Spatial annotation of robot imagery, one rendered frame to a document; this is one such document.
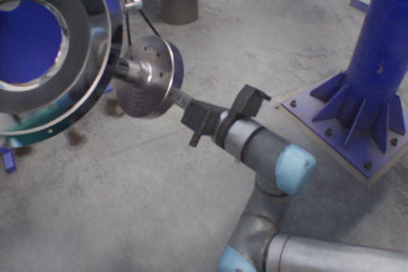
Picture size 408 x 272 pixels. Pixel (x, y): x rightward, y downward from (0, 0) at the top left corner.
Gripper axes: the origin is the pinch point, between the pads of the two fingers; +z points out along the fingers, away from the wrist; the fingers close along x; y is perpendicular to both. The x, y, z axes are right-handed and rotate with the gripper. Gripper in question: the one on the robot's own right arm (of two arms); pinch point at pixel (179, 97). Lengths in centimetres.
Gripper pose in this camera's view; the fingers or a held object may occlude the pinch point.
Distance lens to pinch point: 64.6
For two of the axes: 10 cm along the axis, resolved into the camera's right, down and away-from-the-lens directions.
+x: 5.8, 1.2, 8.0
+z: -6.9, -4.5, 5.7
